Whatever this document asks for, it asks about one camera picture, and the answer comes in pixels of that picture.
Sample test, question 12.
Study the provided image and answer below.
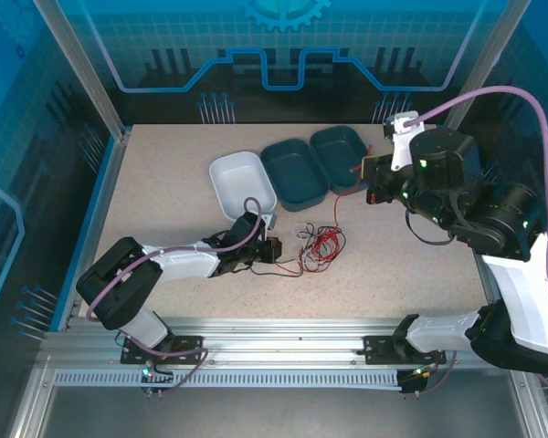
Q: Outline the aluminium frame rail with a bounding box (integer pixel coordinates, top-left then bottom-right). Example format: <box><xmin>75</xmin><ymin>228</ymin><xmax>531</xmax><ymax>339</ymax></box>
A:
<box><xmin>40</xmin><ymin>316</ymin><xmax>529</xmax><ymax>371</ymax></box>

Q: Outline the white plastic bin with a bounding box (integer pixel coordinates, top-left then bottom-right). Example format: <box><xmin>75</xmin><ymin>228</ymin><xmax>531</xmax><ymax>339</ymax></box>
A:
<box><xmin>208</xmin><ymin>151</ymin><xmax>279</xmax><ymax>225</ymax></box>

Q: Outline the slotted white cable duct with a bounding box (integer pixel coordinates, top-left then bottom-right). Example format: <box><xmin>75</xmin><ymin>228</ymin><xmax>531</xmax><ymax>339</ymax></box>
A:
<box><xmin>53</xmin><ymin>368</ymin><xmax>406</xmax><ymax>391</ymax></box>

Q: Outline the thin white cable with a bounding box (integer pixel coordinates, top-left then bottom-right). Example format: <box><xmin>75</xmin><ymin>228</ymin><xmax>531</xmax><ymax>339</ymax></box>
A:
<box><xmin>288</xmin><ymin>224</ymin><xmax>332</xmax><ymax>271</ymax></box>

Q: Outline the aluminium frame post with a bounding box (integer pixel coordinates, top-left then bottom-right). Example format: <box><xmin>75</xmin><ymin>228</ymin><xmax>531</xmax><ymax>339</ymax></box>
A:
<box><xmin>30</xmin><ymin>0</ymin><xmax>132</xmax><ymax>141</ymax></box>
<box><xmin>439</xmin><ymin>0</ymin><xmax>533</xmax><ymax>141</ymax></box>

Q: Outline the black controller board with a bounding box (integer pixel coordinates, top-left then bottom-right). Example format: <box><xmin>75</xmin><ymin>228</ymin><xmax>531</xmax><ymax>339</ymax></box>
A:
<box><xmin>139</xmin><ymin>364</ymin><xmax>175</xmax><ymax>399</ymax></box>
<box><xmin>397</xmin><ymin>363</ymin><xmax>439</xmax><ymax>399</ymax></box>

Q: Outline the dark teal plastic bin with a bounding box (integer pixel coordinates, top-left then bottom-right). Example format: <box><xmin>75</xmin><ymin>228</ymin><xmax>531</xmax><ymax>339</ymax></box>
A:
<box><xmin>309</xmin><ymin>124</ymin><xmax>375</xmax><ymax>196</ymax></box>
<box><xmin>259</xmin><ymin>137</ymin><xmax>332</xmax><ymax>214</ymax></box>

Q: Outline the thin red cable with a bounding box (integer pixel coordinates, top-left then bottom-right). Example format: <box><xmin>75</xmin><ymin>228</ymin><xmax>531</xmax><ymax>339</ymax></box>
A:
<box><xmin>300</xmin><ymin>143</ymin><xmax>374</xmax><ymax>275</ymax></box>

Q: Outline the metal base plate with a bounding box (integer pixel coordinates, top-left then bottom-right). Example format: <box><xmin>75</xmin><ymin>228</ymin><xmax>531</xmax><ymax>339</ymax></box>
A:
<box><xmin>8</xmin><ymin>364</ymin><xmax>548</xmax><ymax>438</ymax></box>

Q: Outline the blue edged table side rail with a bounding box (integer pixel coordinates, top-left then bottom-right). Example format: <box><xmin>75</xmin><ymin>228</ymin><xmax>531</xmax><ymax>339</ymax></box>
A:
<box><xmin>473</xmin><ymin>255</ymin><xmax>501</xmax><ymax>320</ymax></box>
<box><xmin>49</xmin><ymin>127</ymin><xmax>132</xmax><ymax>333</ymax></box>

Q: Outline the black wire bundle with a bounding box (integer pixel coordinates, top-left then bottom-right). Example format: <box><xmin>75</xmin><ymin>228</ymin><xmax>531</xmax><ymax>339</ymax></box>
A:
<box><xmin>273</xmin><ymin>226</ymin><xmax>348</xmax><ymax>277</ymax></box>

